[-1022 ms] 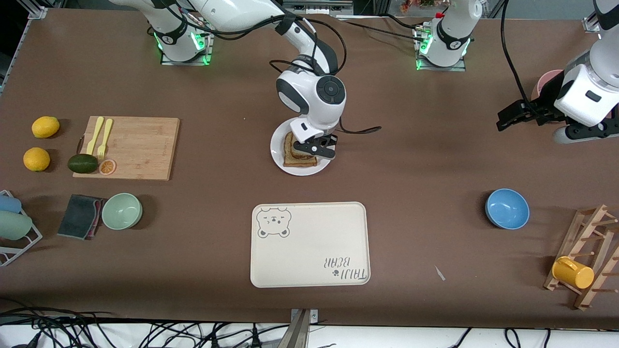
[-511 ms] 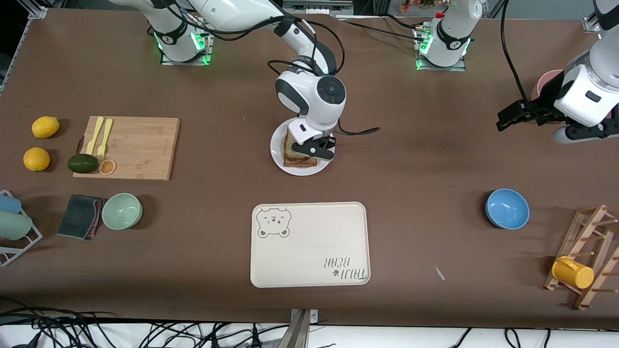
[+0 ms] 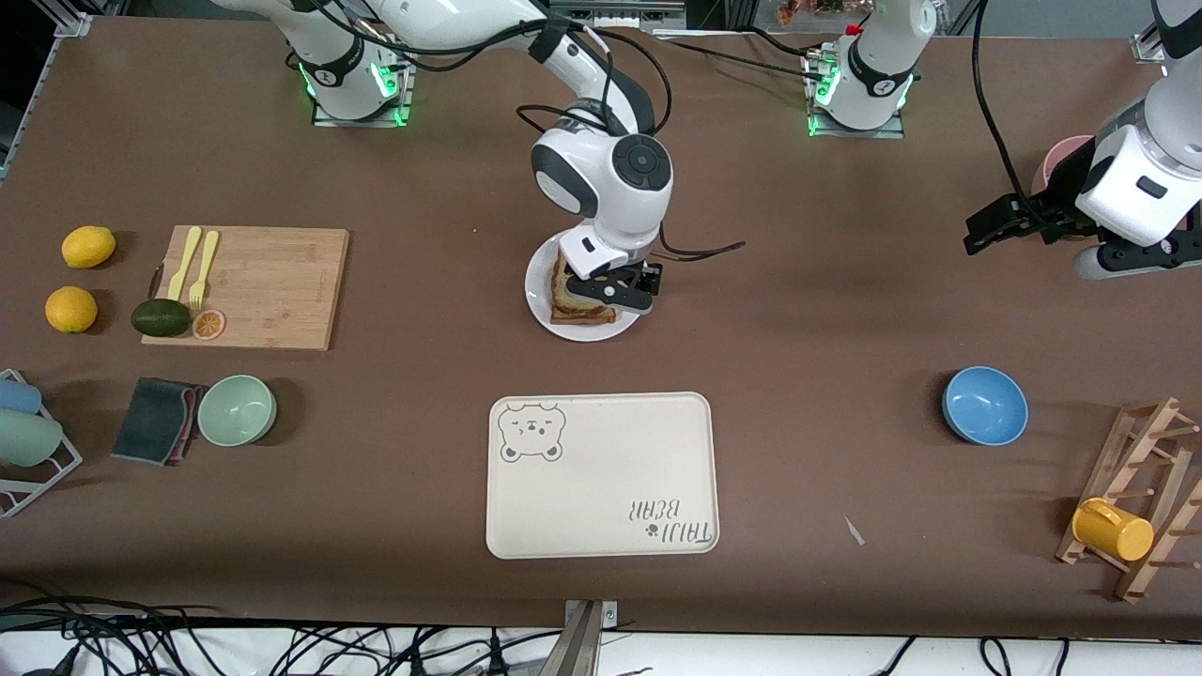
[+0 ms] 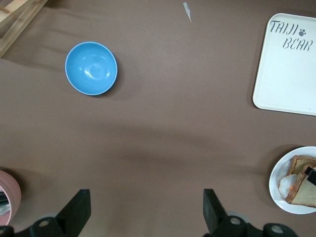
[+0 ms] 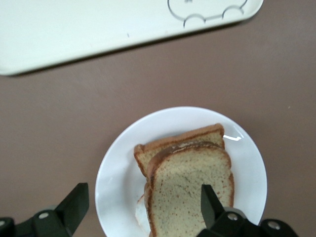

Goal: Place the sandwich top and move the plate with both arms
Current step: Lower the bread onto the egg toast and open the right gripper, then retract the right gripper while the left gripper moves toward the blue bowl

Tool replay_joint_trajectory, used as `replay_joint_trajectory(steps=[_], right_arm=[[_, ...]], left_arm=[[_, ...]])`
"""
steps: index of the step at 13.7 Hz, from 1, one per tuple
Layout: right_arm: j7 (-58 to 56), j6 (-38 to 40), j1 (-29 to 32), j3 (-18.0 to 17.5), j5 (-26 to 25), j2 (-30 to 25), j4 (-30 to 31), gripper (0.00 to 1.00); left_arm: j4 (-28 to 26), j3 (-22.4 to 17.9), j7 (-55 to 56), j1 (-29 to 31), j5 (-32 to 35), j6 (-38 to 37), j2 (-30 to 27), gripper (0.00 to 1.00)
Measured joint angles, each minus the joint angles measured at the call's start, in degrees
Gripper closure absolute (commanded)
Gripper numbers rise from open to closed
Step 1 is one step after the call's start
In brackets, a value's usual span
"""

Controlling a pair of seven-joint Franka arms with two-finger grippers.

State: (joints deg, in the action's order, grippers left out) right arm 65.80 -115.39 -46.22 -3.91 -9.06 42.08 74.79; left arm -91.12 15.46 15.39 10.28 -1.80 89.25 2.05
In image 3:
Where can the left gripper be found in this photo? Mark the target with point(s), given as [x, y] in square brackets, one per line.
[1044, 217]

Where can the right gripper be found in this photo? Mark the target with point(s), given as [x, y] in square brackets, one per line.
[654, 282]

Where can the brown bread slice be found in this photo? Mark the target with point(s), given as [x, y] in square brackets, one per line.
[568, 296]
[582, 319]

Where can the white round plate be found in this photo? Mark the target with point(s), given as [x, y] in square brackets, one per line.
[537, 291]

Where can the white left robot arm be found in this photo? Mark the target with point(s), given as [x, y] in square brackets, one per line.
[878, 84]

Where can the pink bowl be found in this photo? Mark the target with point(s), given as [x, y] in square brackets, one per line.
[1056, 160]

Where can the blue bowl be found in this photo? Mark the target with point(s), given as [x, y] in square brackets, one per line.
[986, 406]

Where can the cream tray with bear print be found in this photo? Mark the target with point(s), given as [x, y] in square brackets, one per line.
[601, 488]

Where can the grey metal box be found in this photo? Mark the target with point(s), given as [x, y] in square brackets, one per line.
[639, 13]

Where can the wooden mug rack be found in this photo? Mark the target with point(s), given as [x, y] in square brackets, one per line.
[1119, 474]

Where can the yellow mug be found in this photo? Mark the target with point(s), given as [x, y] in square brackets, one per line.
[1113, 533]

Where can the small white tape scrap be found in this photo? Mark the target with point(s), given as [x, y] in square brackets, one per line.
[854, 530]

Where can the bamboo cutting board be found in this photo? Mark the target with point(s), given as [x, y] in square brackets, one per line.
[282, 282]

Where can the mint green bowl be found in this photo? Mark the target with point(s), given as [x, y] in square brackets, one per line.
[237, 411]

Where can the toy orange slice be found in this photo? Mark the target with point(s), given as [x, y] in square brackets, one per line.
[208, 325]

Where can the yellow plastic fork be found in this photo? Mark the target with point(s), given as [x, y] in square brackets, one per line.
[205, 263]

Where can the yellow plastic knife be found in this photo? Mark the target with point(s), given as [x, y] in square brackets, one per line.
[184, 263]

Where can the pink cloth under grey cloth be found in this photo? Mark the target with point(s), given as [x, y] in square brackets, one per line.
[192, 422]

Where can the dark green avocado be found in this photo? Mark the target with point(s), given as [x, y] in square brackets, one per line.
[160, 317]

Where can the folded grey cloth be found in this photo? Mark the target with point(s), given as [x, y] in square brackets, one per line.
[150, 421]

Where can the yellow lemon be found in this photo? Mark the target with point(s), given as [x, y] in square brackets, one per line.
[70, 310]
[88, 247]

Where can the mint green plastic cup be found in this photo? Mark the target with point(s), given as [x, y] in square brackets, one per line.
[28, 438]

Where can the blue plastic cup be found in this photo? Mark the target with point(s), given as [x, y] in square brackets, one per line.
[17, 397]

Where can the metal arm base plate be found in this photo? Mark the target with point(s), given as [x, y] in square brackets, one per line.
[406, 94]
[892, 132]

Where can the metal table corner bracket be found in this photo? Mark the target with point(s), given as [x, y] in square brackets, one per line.
[1149, 49]
[73, 24]

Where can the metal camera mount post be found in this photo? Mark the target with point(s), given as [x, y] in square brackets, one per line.
[587, 638]

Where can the aluminium frame rail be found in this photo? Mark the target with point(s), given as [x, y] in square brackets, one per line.
[25, 117]

